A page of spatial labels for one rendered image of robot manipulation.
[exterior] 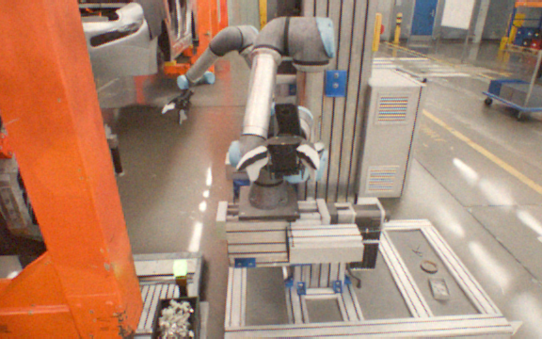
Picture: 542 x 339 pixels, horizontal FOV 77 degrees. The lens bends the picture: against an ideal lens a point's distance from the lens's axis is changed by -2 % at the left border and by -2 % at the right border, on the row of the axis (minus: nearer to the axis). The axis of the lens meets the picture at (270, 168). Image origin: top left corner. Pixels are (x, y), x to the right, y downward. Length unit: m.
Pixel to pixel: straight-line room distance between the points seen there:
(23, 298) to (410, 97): 1.43
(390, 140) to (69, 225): 1.11
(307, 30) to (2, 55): 0.74
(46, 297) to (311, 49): 1.08
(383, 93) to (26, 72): 1.07
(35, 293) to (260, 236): 0.74
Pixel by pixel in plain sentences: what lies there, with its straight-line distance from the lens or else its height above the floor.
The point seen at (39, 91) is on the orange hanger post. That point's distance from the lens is 0.92.
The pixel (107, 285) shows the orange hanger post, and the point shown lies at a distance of 1.15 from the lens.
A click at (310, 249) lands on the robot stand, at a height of 0.72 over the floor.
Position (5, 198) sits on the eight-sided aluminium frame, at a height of 0.89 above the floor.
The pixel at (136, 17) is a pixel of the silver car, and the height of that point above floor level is 1.34.
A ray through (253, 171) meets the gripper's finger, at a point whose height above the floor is 1.20.
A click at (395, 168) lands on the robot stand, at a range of 1.48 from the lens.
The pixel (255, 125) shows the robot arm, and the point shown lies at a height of 1.20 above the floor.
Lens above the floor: 1.51
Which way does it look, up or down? 26 degrees down
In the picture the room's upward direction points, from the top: straight up
